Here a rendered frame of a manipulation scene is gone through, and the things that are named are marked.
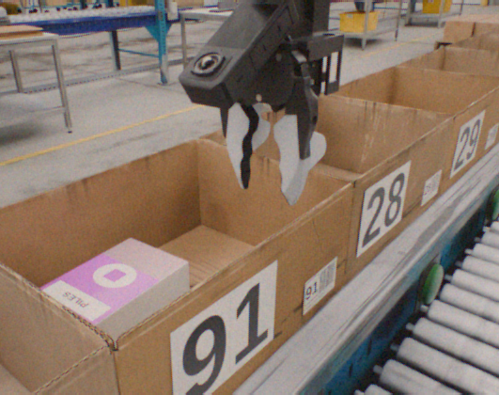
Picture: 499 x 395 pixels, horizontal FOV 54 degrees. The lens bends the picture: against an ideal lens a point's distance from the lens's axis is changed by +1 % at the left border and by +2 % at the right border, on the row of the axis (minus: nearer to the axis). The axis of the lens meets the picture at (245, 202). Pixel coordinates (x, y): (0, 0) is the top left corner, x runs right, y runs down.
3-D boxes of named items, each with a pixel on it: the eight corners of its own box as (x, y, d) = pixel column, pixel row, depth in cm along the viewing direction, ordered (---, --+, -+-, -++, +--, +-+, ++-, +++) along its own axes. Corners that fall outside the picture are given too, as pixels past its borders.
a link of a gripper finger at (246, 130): (272, 175, 54) (292, 97, 49) (238, 193, 50) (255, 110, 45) (252, 163, 55) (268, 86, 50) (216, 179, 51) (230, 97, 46)
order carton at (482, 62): (494, 146, 126) (511, 78, 119) (384, 125, 143) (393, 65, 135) (531, 112, 154) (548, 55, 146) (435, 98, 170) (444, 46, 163)
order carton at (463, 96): (439, 198, 99) (456, 116, 92) (313, 164, 116) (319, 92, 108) (495, 146, 127) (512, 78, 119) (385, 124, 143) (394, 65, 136)
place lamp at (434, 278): (427, 312, 83) (433, 278, 80) (419, 309, 84) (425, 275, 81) (441, 292, 88) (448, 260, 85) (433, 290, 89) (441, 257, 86)
